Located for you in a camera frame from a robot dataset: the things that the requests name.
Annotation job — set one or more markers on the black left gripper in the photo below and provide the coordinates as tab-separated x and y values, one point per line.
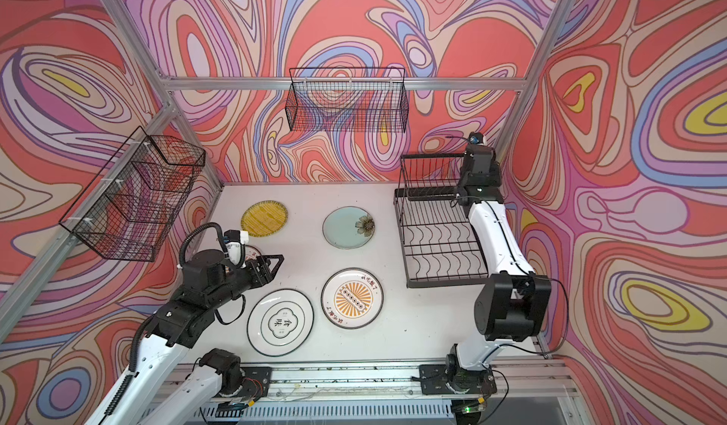
264	273

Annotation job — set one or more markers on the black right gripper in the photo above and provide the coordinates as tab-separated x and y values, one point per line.
495	172

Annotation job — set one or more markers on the large orange sunburst plate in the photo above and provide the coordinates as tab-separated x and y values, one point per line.
352	298

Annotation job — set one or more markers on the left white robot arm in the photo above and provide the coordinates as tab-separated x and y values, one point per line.
158	346

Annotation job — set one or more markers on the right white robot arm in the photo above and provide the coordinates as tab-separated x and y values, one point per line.
513	302

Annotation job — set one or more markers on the black two-tier dish rack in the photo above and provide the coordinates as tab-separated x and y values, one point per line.
439	246

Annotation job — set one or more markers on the small orange sunburst plate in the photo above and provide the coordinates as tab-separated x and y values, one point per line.
251	252

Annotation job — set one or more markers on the yellow green woven tray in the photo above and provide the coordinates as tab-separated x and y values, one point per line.
264	219

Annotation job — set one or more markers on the white plate green quatrefoil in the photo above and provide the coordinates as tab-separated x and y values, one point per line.
280	323

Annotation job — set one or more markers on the light blue flower plate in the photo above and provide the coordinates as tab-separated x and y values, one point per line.
349	228

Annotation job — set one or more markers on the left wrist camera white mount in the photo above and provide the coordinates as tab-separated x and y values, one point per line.
235	242

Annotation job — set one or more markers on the black wire basket left wall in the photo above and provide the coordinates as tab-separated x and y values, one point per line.
129	213

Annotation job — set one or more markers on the black wire basket wall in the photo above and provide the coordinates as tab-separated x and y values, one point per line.
338	99
129	213

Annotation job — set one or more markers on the black wire basket back wall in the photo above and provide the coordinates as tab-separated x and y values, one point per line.
338	99

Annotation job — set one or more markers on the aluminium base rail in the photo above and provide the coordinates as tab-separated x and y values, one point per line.
398	380

